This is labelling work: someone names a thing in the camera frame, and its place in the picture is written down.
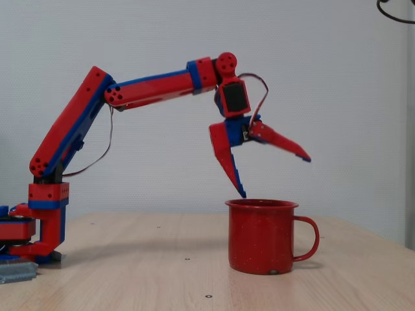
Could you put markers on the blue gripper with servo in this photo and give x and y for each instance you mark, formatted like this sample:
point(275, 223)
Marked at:
point(234, 133)

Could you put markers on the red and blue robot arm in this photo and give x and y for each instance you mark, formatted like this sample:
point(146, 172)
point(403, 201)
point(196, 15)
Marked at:
point(74, 120)

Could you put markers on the red and black robot base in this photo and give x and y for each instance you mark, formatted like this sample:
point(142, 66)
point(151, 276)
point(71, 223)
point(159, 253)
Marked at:
point(16, 230)

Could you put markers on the red enamel mug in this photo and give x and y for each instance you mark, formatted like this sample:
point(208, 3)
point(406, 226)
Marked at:
point(259, 236)

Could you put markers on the grey metal clamp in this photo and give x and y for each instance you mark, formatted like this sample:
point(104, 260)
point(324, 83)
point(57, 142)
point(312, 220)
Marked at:
point(17, 270)

